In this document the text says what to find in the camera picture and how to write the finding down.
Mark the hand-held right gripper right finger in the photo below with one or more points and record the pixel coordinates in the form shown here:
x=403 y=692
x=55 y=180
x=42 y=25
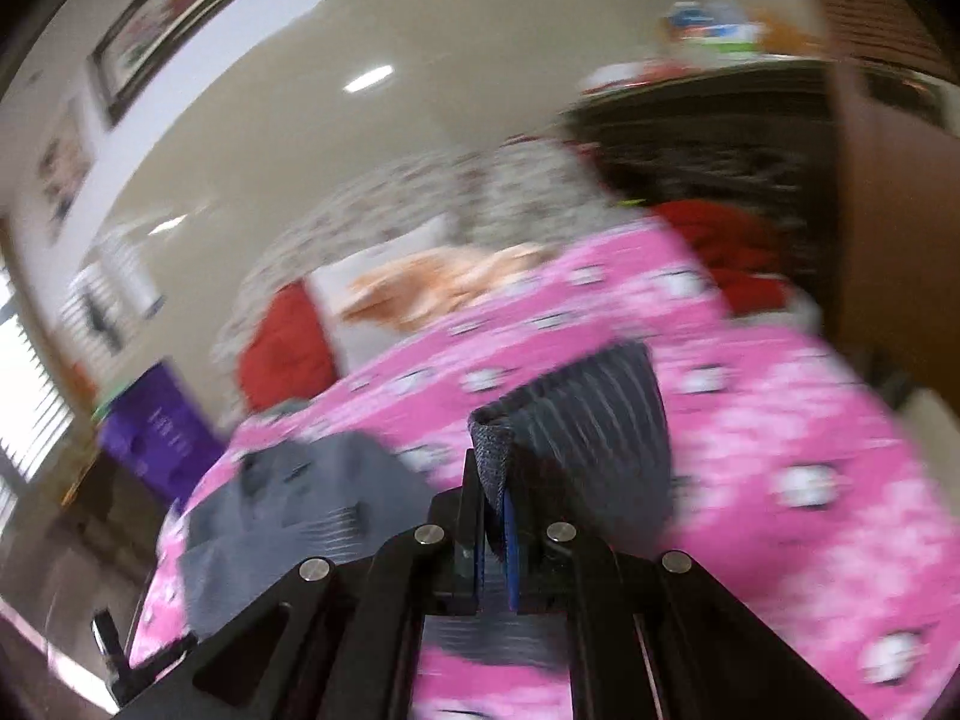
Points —
x=512 y=555

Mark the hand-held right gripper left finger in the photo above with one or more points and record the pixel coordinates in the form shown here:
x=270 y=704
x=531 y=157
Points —
x=471 y=525

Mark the grey striped garment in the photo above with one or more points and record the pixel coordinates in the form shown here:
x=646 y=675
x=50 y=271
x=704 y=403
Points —
x=600 y=427

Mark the orange cloth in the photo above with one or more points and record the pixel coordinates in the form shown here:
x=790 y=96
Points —
x=435 y=277

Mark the red pillow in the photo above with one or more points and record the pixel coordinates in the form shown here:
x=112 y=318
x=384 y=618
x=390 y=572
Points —
x=289 y=352

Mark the pink penguin print blanket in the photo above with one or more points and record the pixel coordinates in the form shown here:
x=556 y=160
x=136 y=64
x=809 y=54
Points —
x=750 y=465

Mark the white pillow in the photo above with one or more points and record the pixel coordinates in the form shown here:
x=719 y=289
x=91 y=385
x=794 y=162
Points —
x=375 y=255

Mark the purple box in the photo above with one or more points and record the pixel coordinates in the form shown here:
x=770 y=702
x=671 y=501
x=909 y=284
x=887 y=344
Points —
x=161 y=427

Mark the floral patterned pillow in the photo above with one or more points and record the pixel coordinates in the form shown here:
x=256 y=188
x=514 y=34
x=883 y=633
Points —
x=420 y=187

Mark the dark wooden nightstand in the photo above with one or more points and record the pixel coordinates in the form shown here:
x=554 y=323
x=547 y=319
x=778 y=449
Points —
x=112 y=510

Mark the red cloth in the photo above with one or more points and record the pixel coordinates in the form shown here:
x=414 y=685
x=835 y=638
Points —
x=720 y=240

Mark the ceiling light panel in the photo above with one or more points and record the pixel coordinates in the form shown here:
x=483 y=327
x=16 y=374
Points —
x=166 y=223
x=369 y=80

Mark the white standing unit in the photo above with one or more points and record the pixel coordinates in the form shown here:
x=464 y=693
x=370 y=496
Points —
x=112 y=277

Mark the dark wooden headboard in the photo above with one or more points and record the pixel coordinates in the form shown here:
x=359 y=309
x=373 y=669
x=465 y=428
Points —
x=712 y=127

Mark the window with blinds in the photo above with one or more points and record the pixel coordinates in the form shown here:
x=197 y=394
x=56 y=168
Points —
x=22 y=390

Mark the brown wooden cabinet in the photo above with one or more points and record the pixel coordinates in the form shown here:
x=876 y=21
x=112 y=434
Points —
x=892 y=240

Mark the clutter of small packages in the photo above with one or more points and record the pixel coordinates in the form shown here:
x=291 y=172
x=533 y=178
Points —
x=712 y=26

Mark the dark framed picture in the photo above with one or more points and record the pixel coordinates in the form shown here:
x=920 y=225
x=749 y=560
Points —
x=172 y=7

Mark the wall poster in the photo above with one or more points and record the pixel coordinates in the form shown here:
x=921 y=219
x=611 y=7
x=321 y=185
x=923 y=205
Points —
x=67 y=157

